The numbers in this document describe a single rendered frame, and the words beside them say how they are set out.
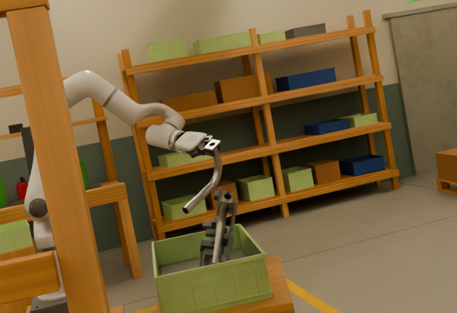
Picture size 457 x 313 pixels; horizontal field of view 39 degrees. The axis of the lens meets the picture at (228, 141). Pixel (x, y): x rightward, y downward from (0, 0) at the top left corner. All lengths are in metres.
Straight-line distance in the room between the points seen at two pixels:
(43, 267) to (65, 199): 0.17
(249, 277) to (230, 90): 5.11
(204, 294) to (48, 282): 0.94
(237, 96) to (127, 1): 1.71
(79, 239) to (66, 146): 0.23
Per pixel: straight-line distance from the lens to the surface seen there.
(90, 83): 2.52
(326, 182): 7.83
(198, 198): 2.38
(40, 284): 1.60
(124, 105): 2.52
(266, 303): 2.42
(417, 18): 9.03
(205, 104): 7.28
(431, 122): 9.04
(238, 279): 2.43
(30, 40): 1.61
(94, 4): 7.75
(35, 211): 2.52
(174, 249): 2.99
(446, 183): 7.73
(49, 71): 1.60
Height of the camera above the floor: 1.58
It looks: 5 degrees down
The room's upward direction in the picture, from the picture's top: 11 degrees counter-clockwise
